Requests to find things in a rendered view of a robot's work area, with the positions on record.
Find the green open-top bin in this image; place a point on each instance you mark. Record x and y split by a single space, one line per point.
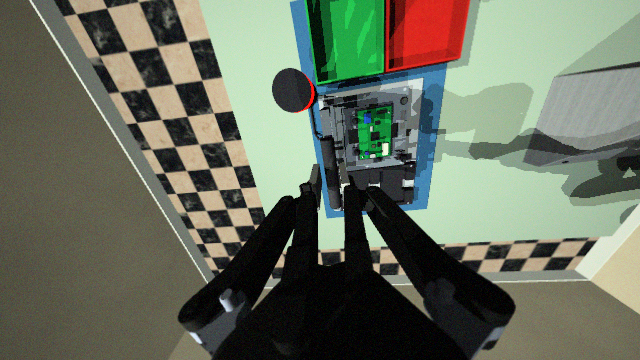
347 39

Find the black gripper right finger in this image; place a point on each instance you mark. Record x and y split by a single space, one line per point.
472 310

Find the red open-top bin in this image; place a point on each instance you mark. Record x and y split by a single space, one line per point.
420 33

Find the green circuit board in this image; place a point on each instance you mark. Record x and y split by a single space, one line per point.
374 129

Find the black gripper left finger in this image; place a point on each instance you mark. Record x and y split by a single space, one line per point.
221 305

